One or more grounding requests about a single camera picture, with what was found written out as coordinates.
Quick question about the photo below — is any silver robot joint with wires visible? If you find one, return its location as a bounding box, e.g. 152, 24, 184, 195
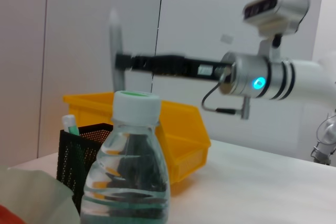
311, 113, 336, 167

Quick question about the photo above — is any right arm cable with plugs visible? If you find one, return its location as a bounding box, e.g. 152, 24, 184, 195
201, 66, 251, 120

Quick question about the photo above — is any frosted green glass fruit plate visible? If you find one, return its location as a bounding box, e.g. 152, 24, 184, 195
0, 165, 81, 224

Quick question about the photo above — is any clear water bottle green label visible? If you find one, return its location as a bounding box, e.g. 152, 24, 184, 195
80, 90, 171, 224

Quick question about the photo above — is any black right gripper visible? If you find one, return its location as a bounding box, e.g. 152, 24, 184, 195
115, 53, 234, 80

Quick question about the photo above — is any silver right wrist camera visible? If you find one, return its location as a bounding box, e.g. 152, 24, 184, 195
243, 0, 310, 63

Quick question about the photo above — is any yellow plastic bin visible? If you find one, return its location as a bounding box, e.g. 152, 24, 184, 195
62, 91, 212, 196

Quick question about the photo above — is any black mesh pen holder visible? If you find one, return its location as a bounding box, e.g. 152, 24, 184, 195
56, 123, 113, 216

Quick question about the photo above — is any grey marker pen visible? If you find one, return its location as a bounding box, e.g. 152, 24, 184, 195
109, 8, 126, 93

